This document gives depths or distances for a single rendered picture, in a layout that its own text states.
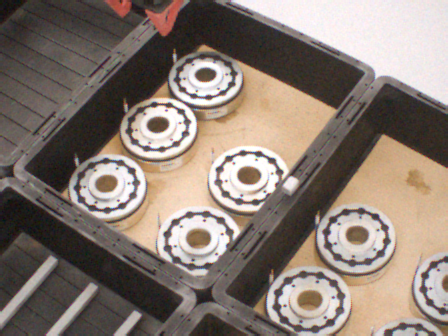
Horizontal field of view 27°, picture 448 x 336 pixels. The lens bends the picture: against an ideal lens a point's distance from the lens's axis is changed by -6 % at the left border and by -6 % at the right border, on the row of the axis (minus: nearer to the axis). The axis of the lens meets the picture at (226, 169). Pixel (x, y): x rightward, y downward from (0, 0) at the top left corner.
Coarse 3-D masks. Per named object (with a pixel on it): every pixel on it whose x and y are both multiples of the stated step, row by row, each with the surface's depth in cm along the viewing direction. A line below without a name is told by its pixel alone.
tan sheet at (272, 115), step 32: (160, 96) 135; (256, 96) 134; (288, 96) 134; (224, 128) 131; (256, 128) 131; (288, 128) 131; (320, 128) 131; (192, 160) 128; (288, 160) 128; (64, 192) 125; (160, 192) 125; (192, 192) 125
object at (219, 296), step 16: (384, 80) 123; (368, 96) 121; (416, 96) 121; (352, 112) 119; (352, 128) 118; (336, 144) 116; (320, 160) 115; (304, 176) 114; (304, 192) 113; (288, 208) 111; (272, 224) 110; (256, 240) 108; (240, 256) 107; (224, 272) 106; (240, 272) 106; (224, 288) 105; (224, 304) 103; (240, 304) 103; (256, 320) 103; (272, 320) 102
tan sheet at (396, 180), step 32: (384, 160) 127; (416, 160) 127; (352, 192) 124; (384, 192) 124; (416, 192) 124; (416, 224) 121; (416, 256) 118; (352, 288) 116; (384, 288) 115; (352, 320) 113; (384, 320) 113
